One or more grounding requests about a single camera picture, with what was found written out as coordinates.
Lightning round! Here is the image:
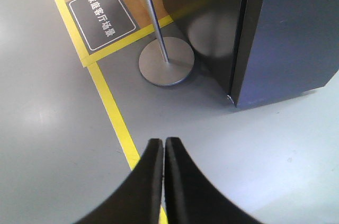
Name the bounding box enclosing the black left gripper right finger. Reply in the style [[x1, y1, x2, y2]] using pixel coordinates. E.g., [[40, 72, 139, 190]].
[[164, 137, 260, 223]]

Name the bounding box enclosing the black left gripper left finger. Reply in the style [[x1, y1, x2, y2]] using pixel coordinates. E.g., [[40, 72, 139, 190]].
[[77, 139, 163, 224]]

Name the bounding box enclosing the fridge door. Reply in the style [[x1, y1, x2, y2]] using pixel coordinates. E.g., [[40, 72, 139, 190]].
[[163, 0, 244, 94]]

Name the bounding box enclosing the dark grey fridge body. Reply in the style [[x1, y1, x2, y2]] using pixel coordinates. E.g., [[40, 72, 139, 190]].
[[231, 0, 338, 109]]

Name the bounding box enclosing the metal sign stand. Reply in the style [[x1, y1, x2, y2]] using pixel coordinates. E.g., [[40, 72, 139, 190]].
[[139, 0, 195, 87]]

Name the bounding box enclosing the grey floor sign sticker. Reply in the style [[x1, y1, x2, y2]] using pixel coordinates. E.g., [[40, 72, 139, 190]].
[[67, 0, 140, 55]]

